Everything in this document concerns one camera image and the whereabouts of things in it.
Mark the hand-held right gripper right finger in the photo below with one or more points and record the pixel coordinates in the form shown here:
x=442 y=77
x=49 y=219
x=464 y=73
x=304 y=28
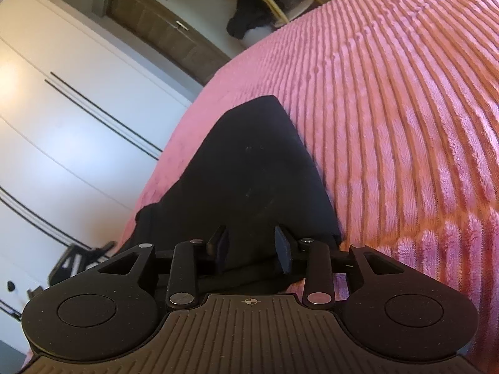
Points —
x=283 y=255

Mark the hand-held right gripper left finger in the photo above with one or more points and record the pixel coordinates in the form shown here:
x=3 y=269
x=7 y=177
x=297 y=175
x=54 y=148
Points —
x=223 y=250

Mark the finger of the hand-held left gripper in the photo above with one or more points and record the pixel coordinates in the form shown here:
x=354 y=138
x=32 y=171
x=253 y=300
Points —
x=104 y=250

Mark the black pants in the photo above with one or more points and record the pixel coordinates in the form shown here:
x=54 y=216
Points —
x=249 y=171

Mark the white wardrobe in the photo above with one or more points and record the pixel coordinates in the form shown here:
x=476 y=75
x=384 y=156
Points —
x=62 y=124

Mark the pink ribbed blanket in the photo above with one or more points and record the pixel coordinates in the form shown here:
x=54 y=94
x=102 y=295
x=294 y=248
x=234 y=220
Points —
x=409 y=124

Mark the white laundry basket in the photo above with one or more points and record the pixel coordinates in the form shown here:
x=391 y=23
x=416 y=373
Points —
x=255 y=36

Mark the black clothing heap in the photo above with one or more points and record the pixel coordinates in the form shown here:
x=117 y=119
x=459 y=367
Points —
x=249 y=13

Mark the brown wooden door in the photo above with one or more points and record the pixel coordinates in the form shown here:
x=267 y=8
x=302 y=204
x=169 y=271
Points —
x=163 y=19

